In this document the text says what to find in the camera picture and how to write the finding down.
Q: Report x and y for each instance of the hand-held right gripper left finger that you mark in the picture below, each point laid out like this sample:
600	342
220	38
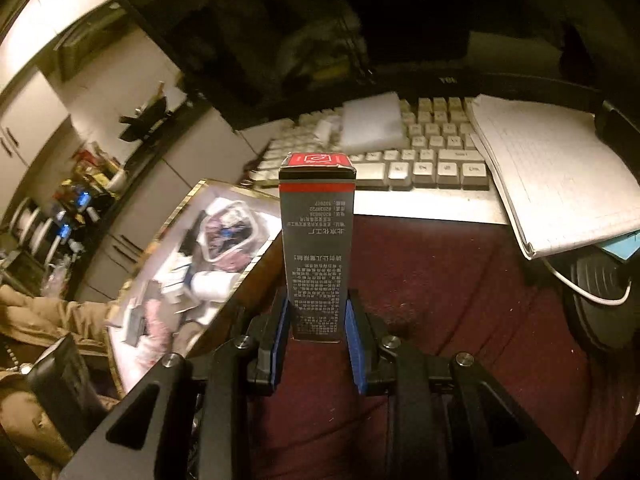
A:
281	330

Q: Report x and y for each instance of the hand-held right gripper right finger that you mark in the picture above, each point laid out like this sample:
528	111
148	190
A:
356	355

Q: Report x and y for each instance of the grey carton with red end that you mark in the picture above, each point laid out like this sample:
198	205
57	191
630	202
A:
317	240

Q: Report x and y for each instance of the tan padded jacket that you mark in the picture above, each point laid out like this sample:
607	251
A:
50	310

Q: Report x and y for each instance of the pink knitted toy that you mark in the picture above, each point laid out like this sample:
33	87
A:
159	332

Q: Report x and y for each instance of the clear pouch of stickers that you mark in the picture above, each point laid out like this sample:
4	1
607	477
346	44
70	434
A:
227	232

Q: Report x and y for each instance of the white lower kitchen cabinets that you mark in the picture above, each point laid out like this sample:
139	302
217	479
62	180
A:
165	180

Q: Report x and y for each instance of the white kitchen cabinets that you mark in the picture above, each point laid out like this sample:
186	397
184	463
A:
165	180
30	110

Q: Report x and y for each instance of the beige computer keyboard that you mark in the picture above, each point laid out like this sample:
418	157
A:
400	170

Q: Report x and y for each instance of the cluster of condiment bottles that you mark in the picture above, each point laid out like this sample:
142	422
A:
90	175

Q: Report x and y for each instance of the white foam block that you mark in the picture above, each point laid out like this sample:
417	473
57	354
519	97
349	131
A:
372	122

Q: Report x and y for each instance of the black desk lamp stand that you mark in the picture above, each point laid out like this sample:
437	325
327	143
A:
600	310

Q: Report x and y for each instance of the black wok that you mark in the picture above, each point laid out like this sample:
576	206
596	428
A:
145	120

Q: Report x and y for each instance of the white lined notebook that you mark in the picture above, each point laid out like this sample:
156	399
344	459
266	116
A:
550	170

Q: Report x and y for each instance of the white upper kitchen cabinets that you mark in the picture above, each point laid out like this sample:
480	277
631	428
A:
30	110

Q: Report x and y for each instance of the light blue book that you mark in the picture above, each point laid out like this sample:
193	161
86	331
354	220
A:
622	247

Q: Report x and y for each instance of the black computer monitor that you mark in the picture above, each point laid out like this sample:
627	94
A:
300	35

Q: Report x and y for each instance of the kitchen range hood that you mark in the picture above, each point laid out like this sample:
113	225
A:
85	45

